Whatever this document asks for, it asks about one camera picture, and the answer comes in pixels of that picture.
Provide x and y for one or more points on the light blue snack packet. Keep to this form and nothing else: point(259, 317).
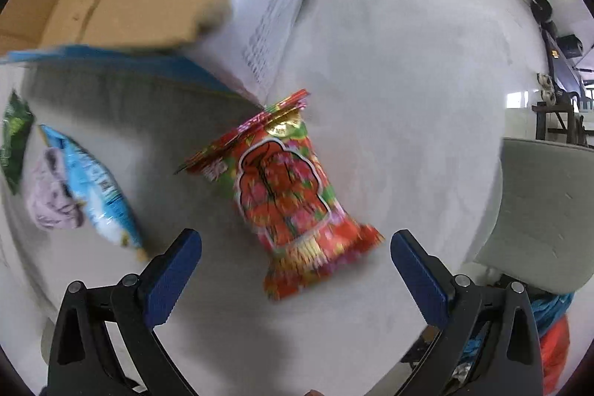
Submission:
point(95, 187)

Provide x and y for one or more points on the red snack packet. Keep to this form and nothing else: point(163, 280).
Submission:
point(287, 201)

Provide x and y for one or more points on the cardboard box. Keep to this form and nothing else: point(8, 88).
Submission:
point(134, 1)

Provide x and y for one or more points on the green snack packet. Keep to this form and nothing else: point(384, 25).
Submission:
point(14, 145)

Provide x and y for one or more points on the grey chair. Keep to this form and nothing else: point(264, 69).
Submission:
point(538, 215)

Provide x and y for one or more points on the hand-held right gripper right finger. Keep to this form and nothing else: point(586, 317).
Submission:
point(420, 280)

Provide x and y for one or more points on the blue plastic bag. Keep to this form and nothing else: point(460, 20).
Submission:
point(550, 308)

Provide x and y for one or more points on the pale purple snack packet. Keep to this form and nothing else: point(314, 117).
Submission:
point(48, 196)

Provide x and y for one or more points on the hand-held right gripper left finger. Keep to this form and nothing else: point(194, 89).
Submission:
point(172, 280)

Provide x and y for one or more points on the dark wooden frame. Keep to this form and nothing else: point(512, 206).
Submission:
point(559, 117)

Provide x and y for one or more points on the red plastic bag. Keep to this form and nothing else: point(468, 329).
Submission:
point(554, 354)

